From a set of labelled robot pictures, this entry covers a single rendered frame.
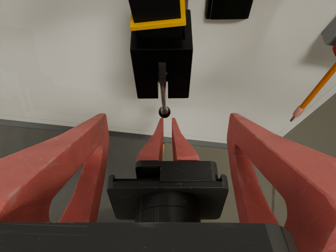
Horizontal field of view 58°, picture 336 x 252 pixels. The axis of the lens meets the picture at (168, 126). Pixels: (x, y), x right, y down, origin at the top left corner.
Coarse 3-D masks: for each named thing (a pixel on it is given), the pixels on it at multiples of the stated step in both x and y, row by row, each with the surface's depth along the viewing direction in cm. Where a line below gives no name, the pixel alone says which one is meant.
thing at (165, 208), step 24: (120, 192) 25; (144, 192) 25; (168, 192) 25; (192, 192) 26; (216, 192) 26; (120, 216) 29; (144, 216) 24; (168, 216) 24; (192, 216) 25; (216, 216) 29
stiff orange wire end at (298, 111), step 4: (332, 68) 20; (328, 72) 20; (332, 72) 20; (324, 76) 21; (328, 76) 20; (320, 80) 21; (324, 80) 21; (320, 84) 21; (316, 88) 22; (320, 88) 21; (312, 92) 22; (316, 92) 22; (308, 96) 23; (312, 96) 22; (304, 100) 23; (308, 100) 23; (300, 104) 24; (304, 104) 23; (296, 108) 24; (300, 108) 24; (296, 112) 24; (300, 112) 24; (292, 116) 25; (296, 116) 25
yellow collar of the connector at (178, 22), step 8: (184, 0) 20; (184, 8) 20; (184, 16) 19; (136, 24) 19; (144, 24) 19; (152, 24) 19; (160, 24) 19; (168, 24) 19; (176, 24) 19; (184, 24) 19
